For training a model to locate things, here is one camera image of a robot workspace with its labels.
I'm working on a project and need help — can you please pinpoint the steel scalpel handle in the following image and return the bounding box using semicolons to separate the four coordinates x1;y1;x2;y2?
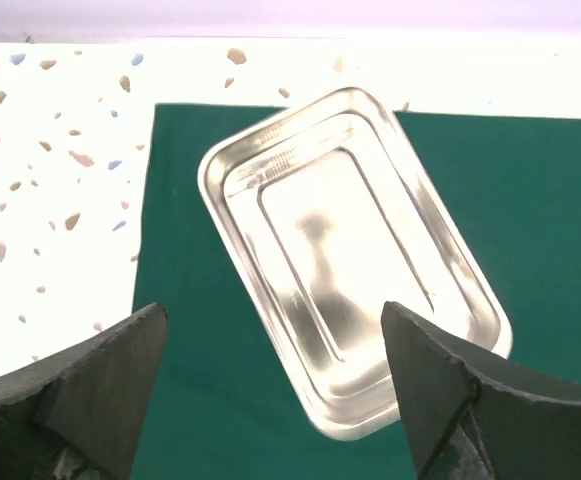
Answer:
253;119;294;145
239;149;297;188

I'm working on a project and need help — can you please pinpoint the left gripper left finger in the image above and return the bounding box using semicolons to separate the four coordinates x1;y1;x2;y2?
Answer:
0;304;168;479

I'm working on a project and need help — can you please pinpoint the stainless steel instrument tray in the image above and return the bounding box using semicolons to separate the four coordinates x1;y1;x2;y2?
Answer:
198;87;513;441

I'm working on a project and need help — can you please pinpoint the dark green surgical cloth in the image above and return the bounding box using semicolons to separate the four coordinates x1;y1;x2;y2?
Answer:
132;104;581;479

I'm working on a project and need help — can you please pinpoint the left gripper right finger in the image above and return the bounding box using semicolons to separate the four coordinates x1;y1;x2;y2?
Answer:
381;302;581;479

